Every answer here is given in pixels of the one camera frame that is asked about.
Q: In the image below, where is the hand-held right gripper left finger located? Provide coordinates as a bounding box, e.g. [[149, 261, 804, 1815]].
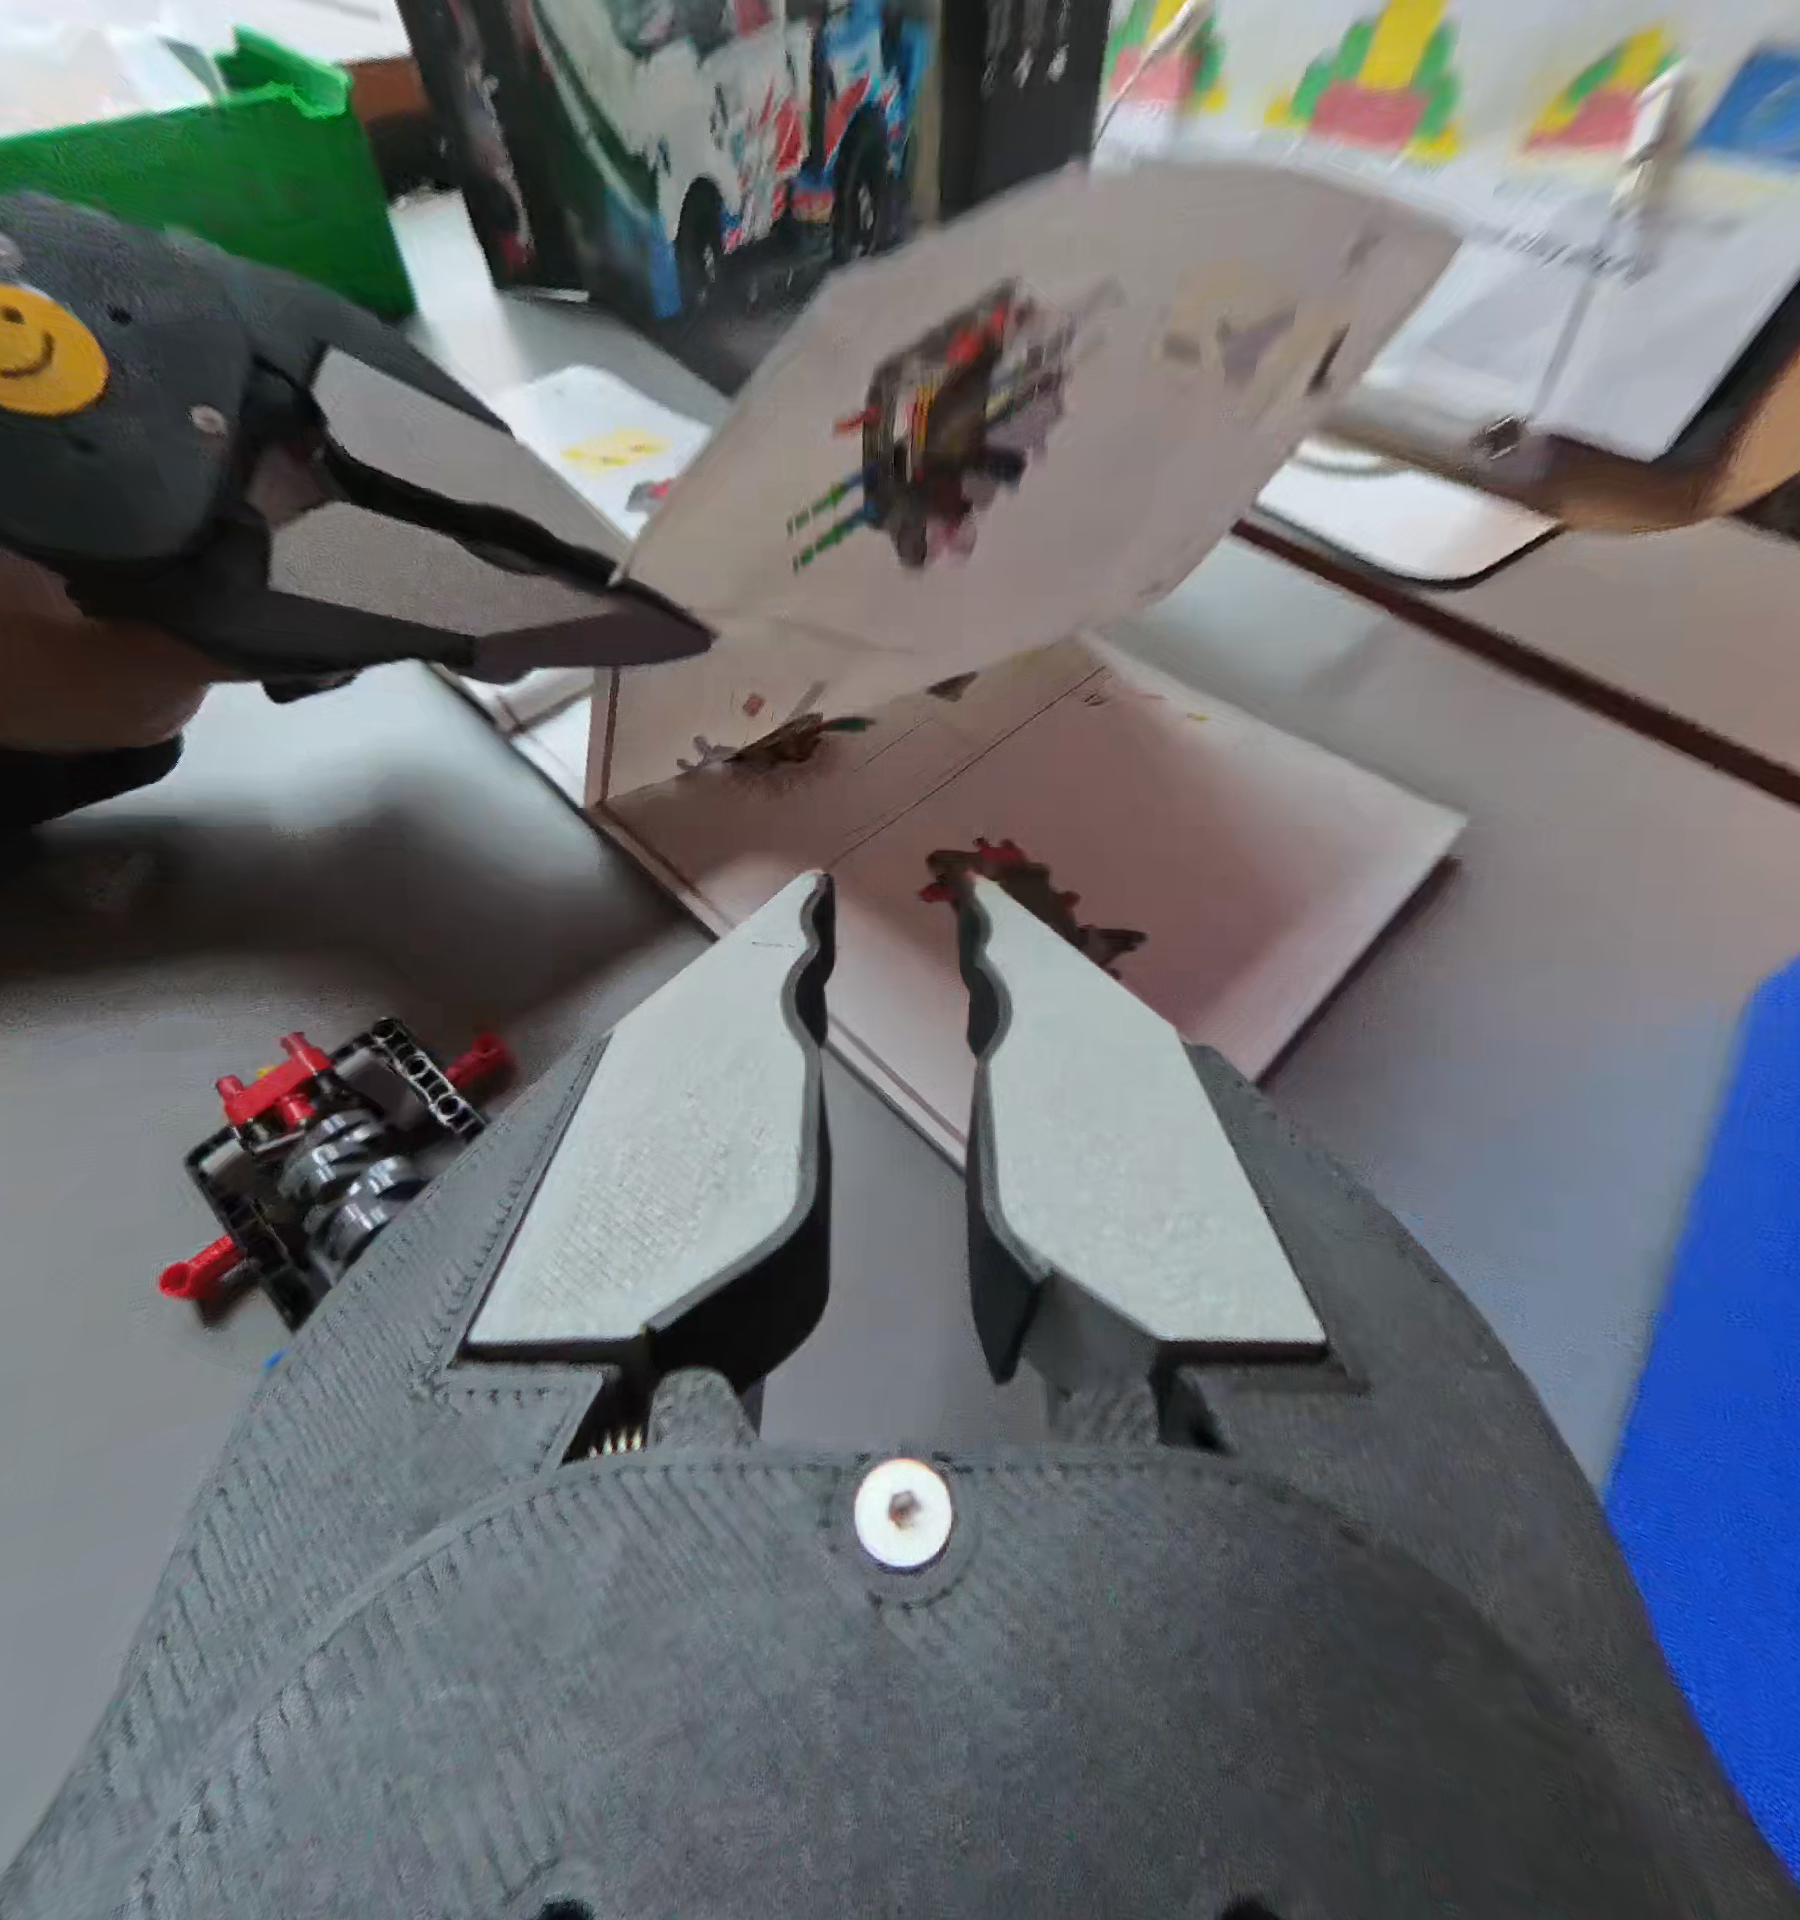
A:
[[466, 871, 839, 1389]]

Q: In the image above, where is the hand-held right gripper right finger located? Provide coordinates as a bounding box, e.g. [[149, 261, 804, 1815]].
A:
[[959, 874, 1328, 1387]]

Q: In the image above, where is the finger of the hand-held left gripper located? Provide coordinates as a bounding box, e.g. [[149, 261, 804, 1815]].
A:
[[312, 347, 643, 586], [261, 498, 718, 683]]

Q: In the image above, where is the lego engine frame assembly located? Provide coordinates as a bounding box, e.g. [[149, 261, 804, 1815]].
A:
[[158, 1017, 516, 1335]]

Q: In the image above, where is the lego instruction booklet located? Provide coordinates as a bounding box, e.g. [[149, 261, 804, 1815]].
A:
[[443, 159, 1472, 1163]]

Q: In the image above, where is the black lego set box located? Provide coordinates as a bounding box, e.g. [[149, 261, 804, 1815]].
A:
[[390, 0, 1111, 325]]

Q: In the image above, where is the person's left hand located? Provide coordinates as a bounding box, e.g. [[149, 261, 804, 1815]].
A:
[[0, 537, 267, 748]]

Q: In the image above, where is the green plastic bin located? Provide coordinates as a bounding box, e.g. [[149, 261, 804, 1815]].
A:
[[0, 28, 420, 321]]

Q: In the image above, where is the blue plastic storage bin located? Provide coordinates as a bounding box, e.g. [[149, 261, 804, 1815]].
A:
[[1604, 914, 1800, 1920]]

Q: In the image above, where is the wooden sign backing board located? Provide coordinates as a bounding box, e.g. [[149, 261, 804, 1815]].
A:
[[1320, 271, 1800, 538]]

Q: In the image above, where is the paper sign in acrylic holder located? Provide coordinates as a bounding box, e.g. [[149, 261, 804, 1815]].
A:
[[1094, 0, 1800, 468]]

